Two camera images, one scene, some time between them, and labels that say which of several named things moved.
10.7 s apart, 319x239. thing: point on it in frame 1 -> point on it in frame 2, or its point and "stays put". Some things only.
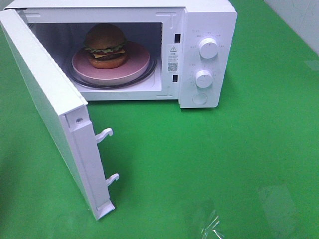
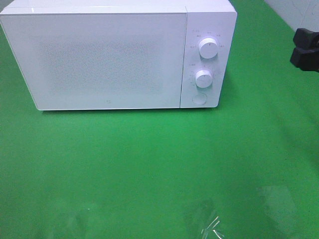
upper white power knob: x=208 y=48 stays put
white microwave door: x=67 y=113 -> x=99 y=59
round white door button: x=199 y=99 stays put
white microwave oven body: x=185 y=50 stays put
